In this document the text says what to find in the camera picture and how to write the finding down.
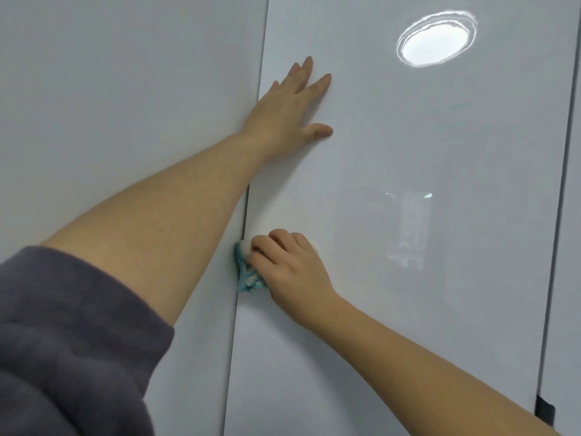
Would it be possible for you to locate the person's right hand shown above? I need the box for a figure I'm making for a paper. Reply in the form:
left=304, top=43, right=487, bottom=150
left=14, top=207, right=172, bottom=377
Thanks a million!
left=249, top=229, right=336, bottom=328

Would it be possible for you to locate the person's left hand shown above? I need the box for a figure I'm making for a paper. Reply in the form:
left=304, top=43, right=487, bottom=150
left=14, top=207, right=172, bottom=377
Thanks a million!
left=238, top=56, right=335, bottom=168

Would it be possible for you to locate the beige cloth with teal edge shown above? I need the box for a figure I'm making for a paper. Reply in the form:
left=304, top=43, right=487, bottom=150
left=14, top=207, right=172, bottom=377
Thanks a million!
left=233, top=239, right=266, bottom=295

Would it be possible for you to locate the person's right forearm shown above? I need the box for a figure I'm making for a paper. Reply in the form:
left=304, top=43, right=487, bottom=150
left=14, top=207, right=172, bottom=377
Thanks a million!
left=306, top=292, right=566, bottom=436

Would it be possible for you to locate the person's left forearm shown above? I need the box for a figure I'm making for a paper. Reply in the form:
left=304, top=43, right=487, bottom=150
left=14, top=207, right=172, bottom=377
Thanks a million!
left=41, top=129, right=271, bottom=328

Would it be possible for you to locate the dark grey sweater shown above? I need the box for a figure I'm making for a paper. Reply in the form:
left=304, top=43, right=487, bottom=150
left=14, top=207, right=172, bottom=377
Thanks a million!
left=0, top=245, right=176, bottom=436

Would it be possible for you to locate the black cabinet door handle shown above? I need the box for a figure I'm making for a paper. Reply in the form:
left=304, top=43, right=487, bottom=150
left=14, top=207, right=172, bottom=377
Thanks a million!
left=534, top=394, right=556, bottom=428

